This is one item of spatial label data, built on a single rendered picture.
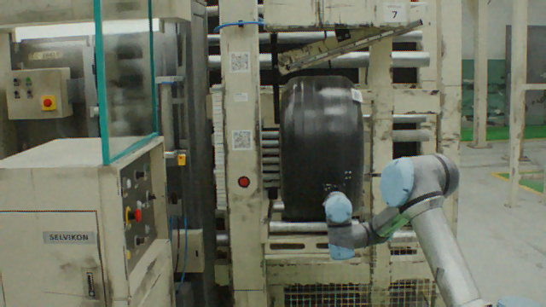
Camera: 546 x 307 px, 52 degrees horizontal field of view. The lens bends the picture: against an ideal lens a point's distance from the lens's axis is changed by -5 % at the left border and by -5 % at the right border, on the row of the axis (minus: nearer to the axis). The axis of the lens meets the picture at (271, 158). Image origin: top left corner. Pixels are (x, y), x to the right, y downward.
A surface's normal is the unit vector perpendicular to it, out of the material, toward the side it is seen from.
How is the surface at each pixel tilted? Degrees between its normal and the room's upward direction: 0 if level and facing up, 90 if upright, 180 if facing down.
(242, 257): 90
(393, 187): 84
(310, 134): 70
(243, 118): 90
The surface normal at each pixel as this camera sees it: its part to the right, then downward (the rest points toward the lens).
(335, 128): -0.05, -0.23
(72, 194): -0.04, 0.18
